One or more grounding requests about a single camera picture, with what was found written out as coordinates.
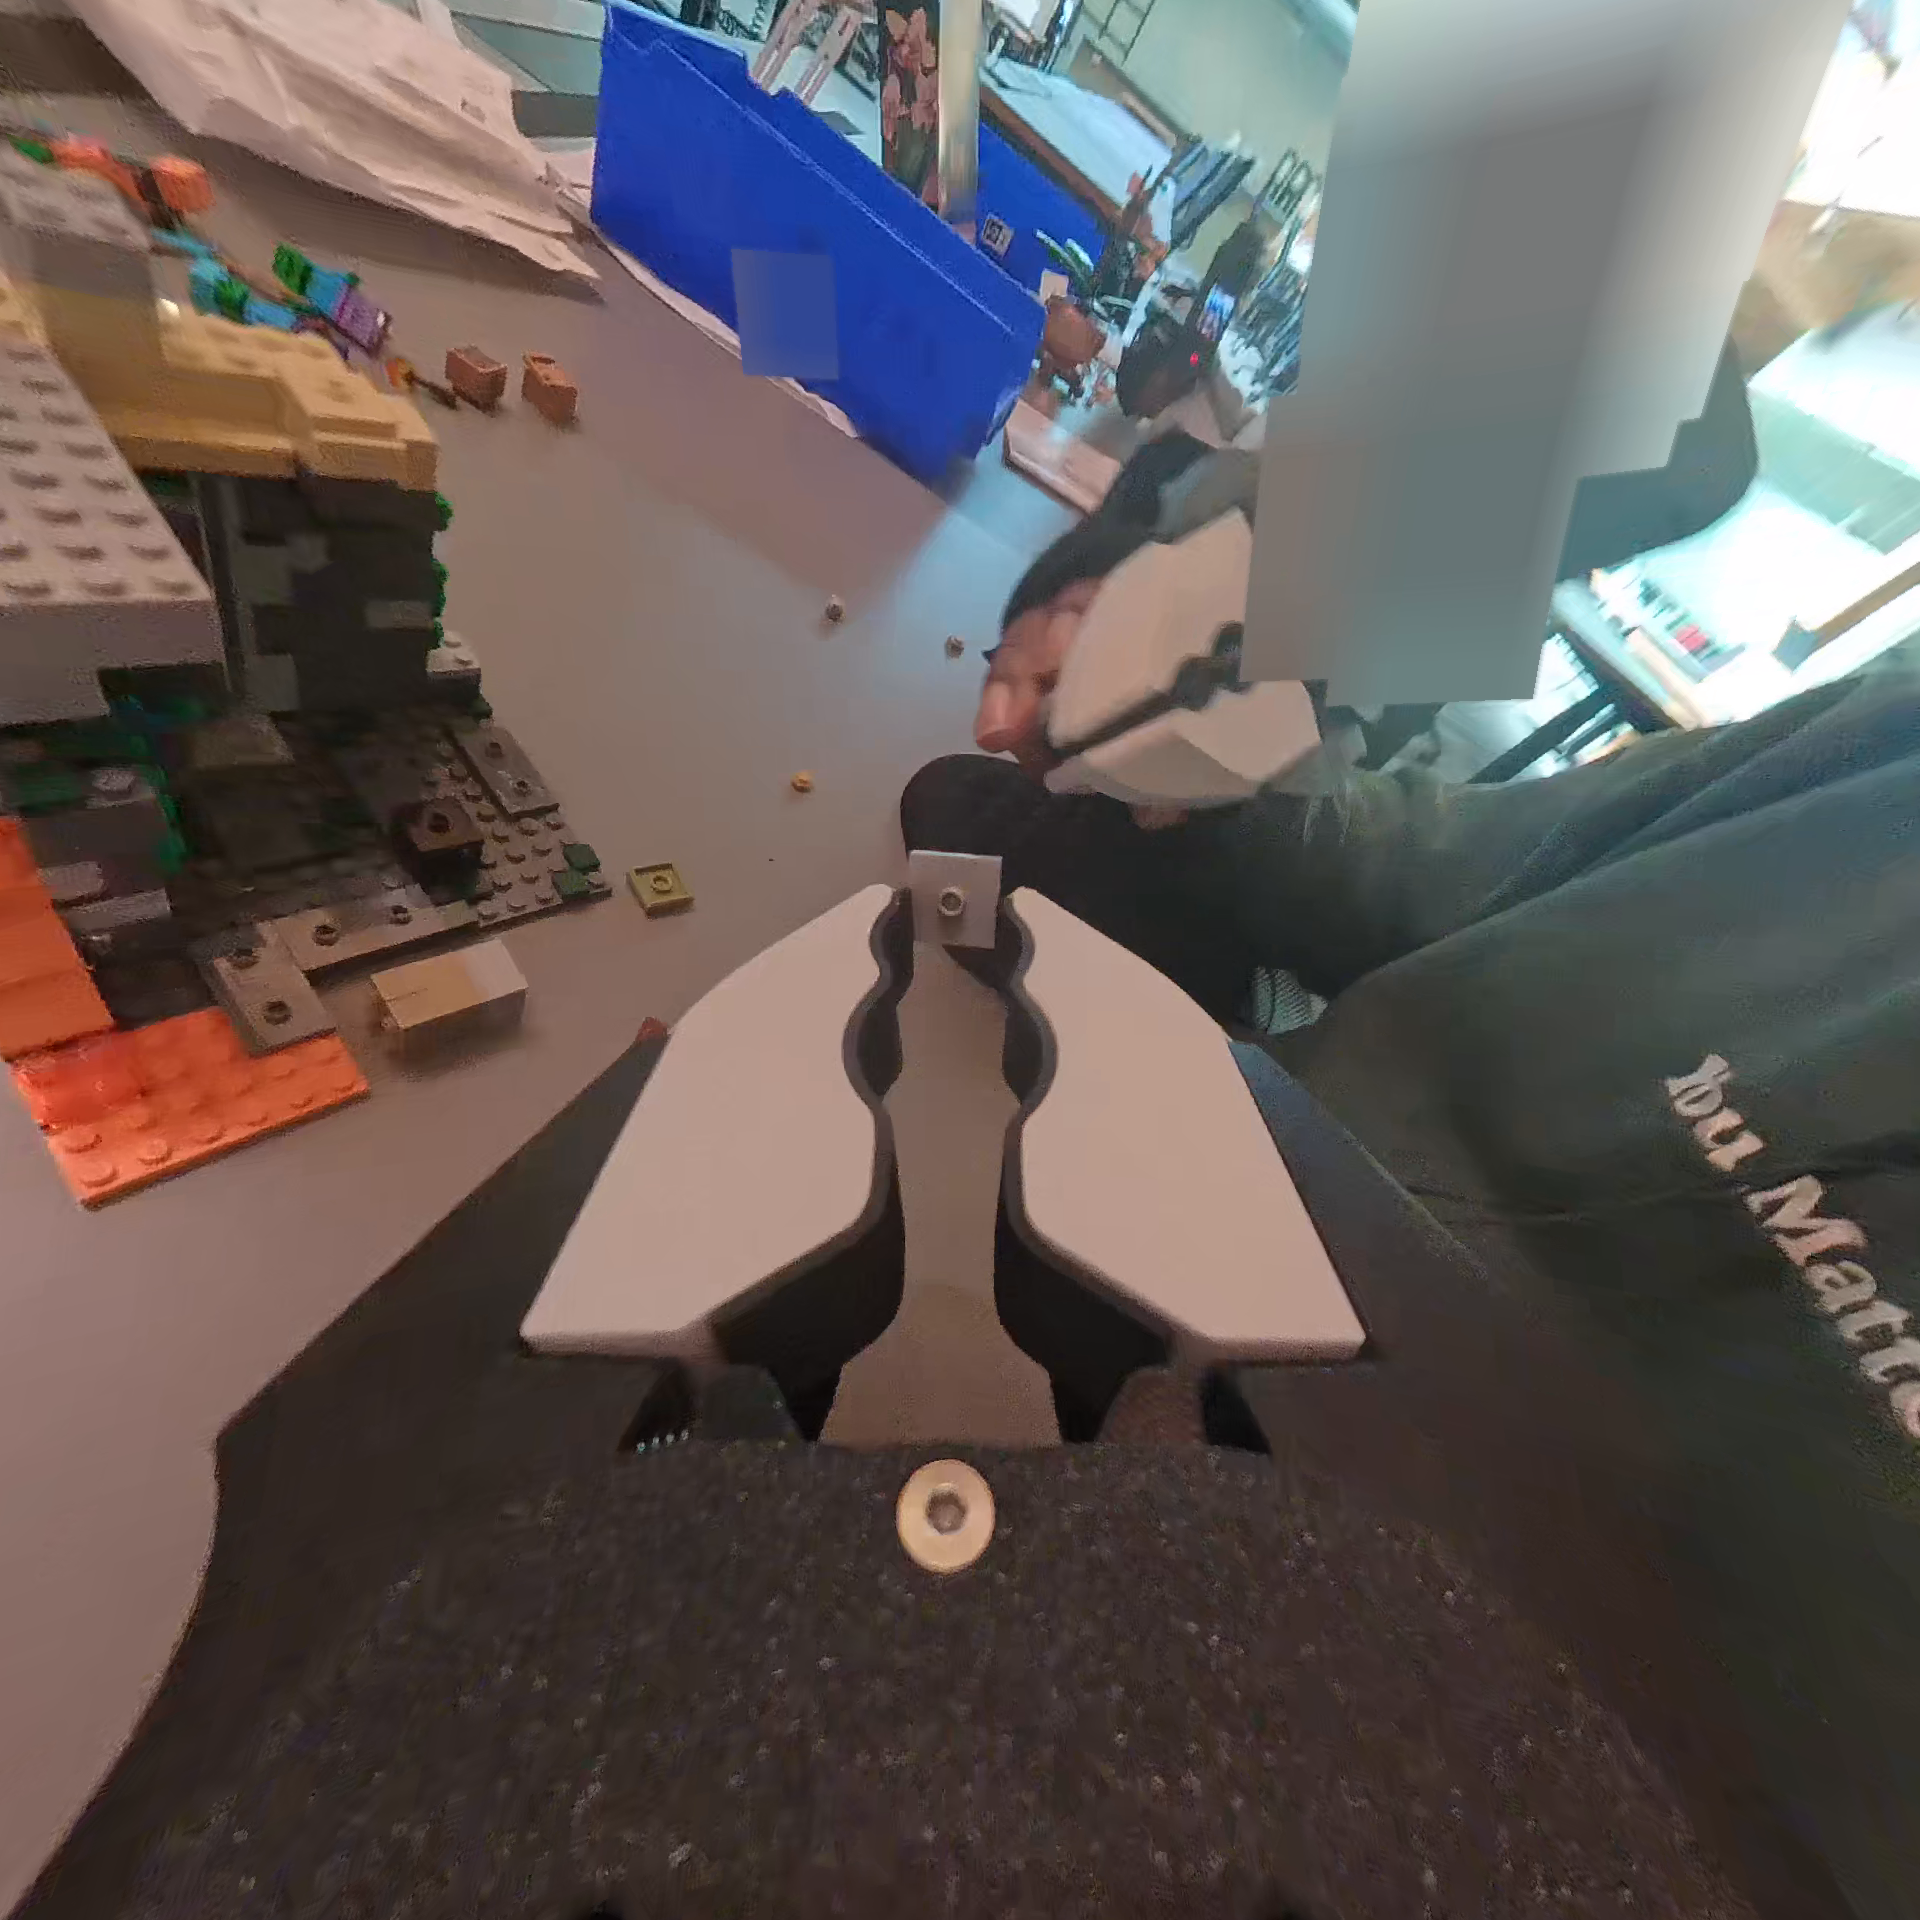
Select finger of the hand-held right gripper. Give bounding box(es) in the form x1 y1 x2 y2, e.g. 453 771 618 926
1043 677 1326 808
1046 505 1258 756

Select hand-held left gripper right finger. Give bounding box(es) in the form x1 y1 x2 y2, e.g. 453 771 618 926
995 887 1371 1433

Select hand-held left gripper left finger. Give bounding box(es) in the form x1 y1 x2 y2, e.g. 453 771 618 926
521 882 911 1440

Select grey square toy brick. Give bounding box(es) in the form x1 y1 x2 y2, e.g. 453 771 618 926
911 845 1005 950

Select toy brick building model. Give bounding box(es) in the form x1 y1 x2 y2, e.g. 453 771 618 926
0 142 618 1214

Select grey desk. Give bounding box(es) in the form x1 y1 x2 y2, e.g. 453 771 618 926
0 89 1309 1877

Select person's right hand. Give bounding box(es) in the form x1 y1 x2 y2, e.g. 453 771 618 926
975 432 1207 762

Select flat printed booklet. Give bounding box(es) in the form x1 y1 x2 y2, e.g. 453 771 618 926
1003 395 1143 511

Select black wrist rest pad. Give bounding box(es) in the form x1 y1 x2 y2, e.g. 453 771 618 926
900 753 1339 1037

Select tan white toy brick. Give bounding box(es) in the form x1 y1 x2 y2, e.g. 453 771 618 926
371 940 532 1043

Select green plant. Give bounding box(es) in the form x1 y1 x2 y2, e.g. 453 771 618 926
1043 232 1129 399

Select person's dark green hoodie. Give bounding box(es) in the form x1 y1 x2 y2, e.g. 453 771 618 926
1291 673 1920 1920

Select printed instruction booklets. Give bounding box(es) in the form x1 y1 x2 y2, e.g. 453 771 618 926
757 0 985 228

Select blue plastic bin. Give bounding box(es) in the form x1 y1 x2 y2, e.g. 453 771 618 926
588 0 1048 489

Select purple toy pieces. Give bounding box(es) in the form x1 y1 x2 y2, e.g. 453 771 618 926
186 242 397 365

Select orange green toy piece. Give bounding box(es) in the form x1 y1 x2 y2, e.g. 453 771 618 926
53 131 216 228

